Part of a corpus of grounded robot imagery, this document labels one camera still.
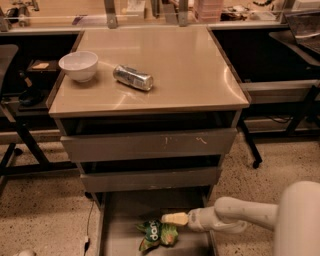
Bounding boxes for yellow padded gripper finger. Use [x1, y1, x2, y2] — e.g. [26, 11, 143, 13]
[161, 212, 188, 226]

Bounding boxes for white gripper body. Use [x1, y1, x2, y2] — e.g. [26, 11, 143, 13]
[187, 207, 214, 232]

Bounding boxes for green rice chip bag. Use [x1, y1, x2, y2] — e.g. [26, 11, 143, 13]
[136, 219, 178, 252]

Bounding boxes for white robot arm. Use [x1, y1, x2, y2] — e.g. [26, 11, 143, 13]
[161, 181, 320, 256]

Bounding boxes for grey middle drawer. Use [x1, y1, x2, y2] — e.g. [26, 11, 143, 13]
[80, 167, 220, 193]

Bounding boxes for grey open bottom drawer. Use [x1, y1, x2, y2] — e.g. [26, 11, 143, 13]
[96, 188, 218, 256]

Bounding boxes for grey top drawer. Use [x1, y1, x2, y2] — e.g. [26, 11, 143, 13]
[61, 128, 237, 162]

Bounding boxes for grey drawer cabinet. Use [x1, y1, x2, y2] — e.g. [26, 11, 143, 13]
[49, 26, 249, 203]

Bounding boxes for black table leg with caster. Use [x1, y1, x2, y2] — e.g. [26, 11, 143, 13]
[238, 119, 262, 169]

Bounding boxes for silver drink can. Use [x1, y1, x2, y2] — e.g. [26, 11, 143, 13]
[113, 65, 153, 91]

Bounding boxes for white ceramic bowl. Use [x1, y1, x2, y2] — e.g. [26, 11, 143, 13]
[58, 51, 98, 82]

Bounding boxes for black laptop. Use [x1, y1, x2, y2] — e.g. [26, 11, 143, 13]
[284, 9, 320, 54]

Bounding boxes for black cable on floor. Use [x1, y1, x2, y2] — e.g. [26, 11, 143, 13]
[83, 199, 96, 256]

